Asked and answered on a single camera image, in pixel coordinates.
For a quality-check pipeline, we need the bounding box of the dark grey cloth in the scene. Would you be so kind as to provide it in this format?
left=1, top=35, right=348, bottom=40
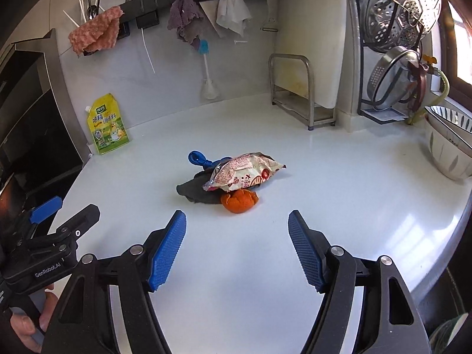
left=176, top=169, right=225, bottom=205

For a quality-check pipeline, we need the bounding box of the orange peel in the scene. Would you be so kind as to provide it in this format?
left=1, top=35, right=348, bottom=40
left=220, top=189, right=259, bottom=214

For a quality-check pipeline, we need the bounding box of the red patterned snack bag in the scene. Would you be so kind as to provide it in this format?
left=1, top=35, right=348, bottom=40
left=202, top=152, right=286, bottom=193

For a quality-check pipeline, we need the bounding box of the person's left hand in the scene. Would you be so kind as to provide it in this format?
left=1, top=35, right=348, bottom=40
left=10, top=284, right=58, bottom=353

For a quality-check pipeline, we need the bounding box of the black stove hood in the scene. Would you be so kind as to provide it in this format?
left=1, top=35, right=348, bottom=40
left=1, top=29, right=90, bottom=229

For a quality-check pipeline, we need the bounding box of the yellow seasoning pouch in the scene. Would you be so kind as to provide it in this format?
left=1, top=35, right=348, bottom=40
left=86, top=94, right=130, bottom=155

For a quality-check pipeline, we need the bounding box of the white leaf-pattern bowl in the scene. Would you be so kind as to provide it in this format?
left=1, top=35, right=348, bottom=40
left=425, top=120, right=471, bottom=181

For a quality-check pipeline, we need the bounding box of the blue knotted bag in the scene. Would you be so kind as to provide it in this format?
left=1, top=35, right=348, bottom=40
left=188, top=150, right=231, bottom=170

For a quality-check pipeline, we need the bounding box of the striped white bowl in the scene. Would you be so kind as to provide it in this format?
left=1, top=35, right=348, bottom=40
left=426, top=106, right=471, bottom=145

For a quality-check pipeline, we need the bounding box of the steel cutting board rack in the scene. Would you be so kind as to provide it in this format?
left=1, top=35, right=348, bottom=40
left=268, top=53, right=337, bottom=131

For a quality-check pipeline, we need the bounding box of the pink dish cloth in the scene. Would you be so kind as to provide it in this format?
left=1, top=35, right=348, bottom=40
left=68, top=6, right=124, bottom=56

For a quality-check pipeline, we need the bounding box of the white bottle brush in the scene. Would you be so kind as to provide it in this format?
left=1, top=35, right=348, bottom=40
left=199, top=39, right=219, bottom=101

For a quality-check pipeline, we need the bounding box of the steel pot lid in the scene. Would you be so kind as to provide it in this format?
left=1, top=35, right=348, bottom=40
left=367, top=46, right=429, bottom=112

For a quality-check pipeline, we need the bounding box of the black lid rack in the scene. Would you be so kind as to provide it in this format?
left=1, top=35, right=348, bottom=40
left=348, top=0, right=441, bottom=124

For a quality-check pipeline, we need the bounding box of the purple dish cloth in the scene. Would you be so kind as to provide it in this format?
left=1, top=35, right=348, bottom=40
left=167, top=0, right=204, bottom=50

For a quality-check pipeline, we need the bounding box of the white hanging cloth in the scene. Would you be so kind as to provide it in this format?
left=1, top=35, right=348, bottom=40
left=216, top=0, right=253, bottom=37

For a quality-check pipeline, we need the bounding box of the white cutting board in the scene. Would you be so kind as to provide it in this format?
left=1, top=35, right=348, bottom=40
left=275, top=0, right=347, bottom=109

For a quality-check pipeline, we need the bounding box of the steel steamer basket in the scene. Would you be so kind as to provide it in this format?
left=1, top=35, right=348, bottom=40
left=361, top=0, right=442, bottom=54

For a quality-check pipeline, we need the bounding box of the white peeler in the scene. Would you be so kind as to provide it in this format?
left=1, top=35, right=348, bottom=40
left=261, top=0, right=278, bottom=33

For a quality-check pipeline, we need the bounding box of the yellow gas hose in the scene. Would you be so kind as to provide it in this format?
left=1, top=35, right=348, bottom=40
left=405, top=54, right=451, bottom=126

